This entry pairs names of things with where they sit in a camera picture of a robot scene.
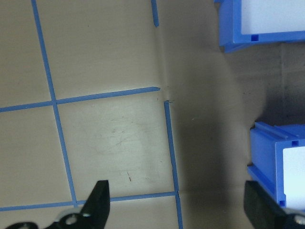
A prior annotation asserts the blue bin holding push buttons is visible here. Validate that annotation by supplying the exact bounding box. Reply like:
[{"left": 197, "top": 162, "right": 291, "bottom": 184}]
[{"left": 247, "top": 121, "right": 305, "bottom": 212}]

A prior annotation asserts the blue bin holding capacitors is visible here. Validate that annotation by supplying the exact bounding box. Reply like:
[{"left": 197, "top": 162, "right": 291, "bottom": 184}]
[{"left": 213, "top": 0, "right": 305, "bottom": 53}]

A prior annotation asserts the white foam liner under buttons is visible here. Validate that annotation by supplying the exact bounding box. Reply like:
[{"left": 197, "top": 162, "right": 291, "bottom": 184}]
[{"left": 283, "top": 146, "right": 305, "bottom": 211}]

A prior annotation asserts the white foam liner under capacitors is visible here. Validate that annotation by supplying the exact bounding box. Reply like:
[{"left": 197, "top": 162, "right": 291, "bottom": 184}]
[{"left": 240, "top": 0, "right": 305, "bottom": 36}]

